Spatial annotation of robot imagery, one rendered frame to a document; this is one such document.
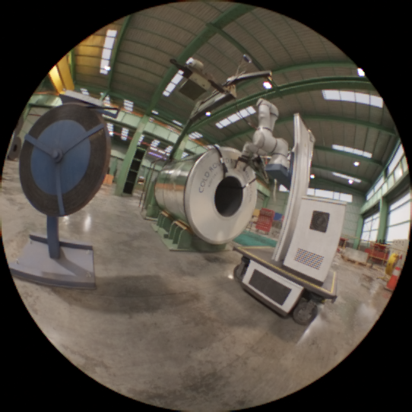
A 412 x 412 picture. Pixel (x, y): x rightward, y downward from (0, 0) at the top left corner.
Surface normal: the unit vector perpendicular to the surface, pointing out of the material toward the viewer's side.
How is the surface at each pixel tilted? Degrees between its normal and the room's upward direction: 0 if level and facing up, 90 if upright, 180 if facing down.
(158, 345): 0
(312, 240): 90
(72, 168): 90
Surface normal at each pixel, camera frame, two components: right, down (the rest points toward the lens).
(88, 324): 0.27, -0.96
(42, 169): 0.71, 0.20
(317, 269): -0.83, -0.23
